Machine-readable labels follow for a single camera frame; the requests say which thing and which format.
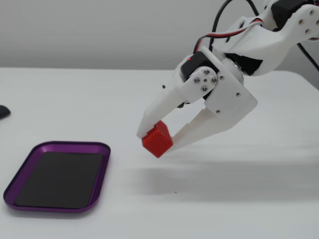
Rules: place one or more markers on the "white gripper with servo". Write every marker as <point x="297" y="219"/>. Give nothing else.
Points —
<point x="233" y="93"/>

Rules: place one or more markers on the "red textured cube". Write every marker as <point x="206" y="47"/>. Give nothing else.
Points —
<point x="158" y="143"/>

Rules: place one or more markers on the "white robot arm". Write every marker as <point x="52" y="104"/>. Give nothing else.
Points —
<point x="269" y="42"/>

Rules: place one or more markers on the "purple metal tray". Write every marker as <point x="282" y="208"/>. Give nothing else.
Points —
<point x="99" y="159"/>

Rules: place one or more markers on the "black tray mat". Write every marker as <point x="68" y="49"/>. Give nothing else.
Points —
<point x="59" y="179"/>

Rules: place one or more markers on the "dark rounded object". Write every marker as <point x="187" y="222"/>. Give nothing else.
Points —
<point x="3" y="111"/>

